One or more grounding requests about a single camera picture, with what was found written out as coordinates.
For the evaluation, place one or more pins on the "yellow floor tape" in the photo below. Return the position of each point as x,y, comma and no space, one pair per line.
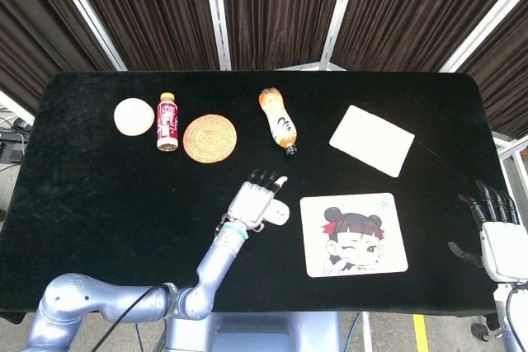
420,333

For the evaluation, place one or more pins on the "white smiley face plate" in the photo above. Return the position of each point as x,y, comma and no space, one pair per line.
280,214

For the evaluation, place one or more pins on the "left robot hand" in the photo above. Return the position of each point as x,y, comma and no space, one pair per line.
247,203

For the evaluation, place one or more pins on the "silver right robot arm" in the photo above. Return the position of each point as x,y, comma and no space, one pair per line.
500,302

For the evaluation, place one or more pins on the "silver robot torso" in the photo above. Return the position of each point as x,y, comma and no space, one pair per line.
255,333

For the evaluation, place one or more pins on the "brown pleated curtain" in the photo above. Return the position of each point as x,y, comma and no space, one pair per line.
412,10
280,10
156,10
41,30
503,71

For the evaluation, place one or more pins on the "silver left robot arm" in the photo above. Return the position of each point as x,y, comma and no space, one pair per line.
214,261

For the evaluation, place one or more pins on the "cartoon girl mouse pad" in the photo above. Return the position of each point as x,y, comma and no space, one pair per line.
317,253

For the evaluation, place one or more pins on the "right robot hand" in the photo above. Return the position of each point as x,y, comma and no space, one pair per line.
503,249

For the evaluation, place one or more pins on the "black floor electronics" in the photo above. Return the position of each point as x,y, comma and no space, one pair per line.
12,150

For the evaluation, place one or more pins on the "white folded towel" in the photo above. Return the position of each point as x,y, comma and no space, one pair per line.
371,139

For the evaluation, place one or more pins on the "black caster wheel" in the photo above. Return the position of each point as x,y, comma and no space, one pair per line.
480,329

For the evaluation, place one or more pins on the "white upturned bowl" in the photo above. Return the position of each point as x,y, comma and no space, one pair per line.
134,117

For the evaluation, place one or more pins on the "black velvet tablecloth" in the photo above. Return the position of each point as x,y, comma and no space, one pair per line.
103,203

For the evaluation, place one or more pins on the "orange juice bottle black cap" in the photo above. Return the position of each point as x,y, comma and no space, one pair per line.
278,121

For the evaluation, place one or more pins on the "white frame post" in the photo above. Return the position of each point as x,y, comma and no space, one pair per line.
86,14
484,26
217,14
340,14
12,105

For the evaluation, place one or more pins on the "white table leg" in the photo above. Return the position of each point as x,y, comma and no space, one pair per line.
366,331

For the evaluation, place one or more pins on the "red label drink bottle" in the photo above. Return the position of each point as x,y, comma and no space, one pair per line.
167,125

